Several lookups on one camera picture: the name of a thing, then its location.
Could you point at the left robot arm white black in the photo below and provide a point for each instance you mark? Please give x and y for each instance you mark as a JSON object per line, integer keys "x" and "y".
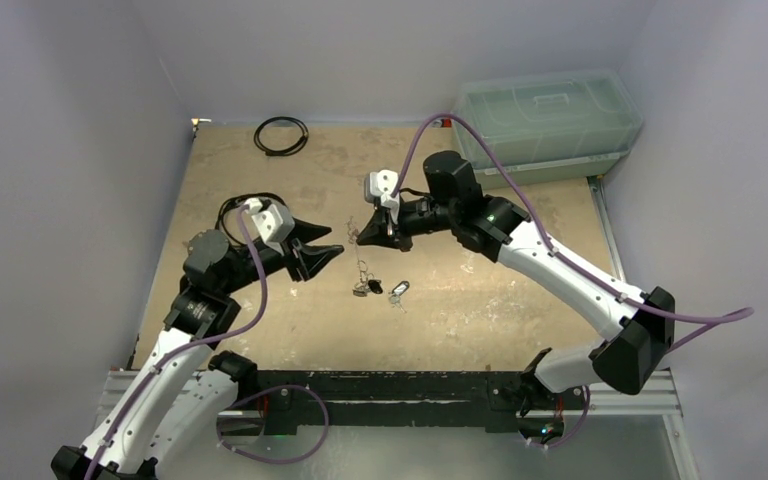
{"x": 185, "y": 383}

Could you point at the aluminium frame rail right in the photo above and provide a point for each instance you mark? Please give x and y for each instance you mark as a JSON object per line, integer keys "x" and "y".
{"x": 616, "y": 252}

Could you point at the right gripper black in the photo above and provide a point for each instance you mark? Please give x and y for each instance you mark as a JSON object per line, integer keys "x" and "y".
{"x": 395, "y": 225}

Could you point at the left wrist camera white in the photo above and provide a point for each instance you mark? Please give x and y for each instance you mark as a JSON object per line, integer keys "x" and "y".
{"x": 272, "y": 220}

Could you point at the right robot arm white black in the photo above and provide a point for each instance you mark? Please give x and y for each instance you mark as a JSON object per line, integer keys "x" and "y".
{"x": 506, "y": 234}

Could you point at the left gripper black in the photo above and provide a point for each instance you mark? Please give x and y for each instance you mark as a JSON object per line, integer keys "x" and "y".
{"x": 308, "y": 258}

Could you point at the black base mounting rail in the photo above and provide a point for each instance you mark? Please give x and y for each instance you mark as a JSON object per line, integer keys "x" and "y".
{"x": 493, "y": 401}

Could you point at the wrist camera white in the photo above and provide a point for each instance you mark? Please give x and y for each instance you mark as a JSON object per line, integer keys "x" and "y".
{"x": 380, "y": 188}
{"x": 272, "y": 220}

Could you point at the translucent green storage box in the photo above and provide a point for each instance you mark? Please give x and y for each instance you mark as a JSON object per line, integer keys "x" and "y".
{"x": 545, "y": 128}

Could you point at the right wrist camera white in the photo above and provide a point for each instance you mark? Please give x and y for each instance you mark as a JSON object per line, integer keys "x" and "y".
{"x": 380, "y": 188}

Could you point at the keys with black tag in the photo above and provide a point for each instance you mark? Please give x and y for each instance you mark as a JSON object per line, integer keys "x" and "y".
{"x": 396, "y": 294}

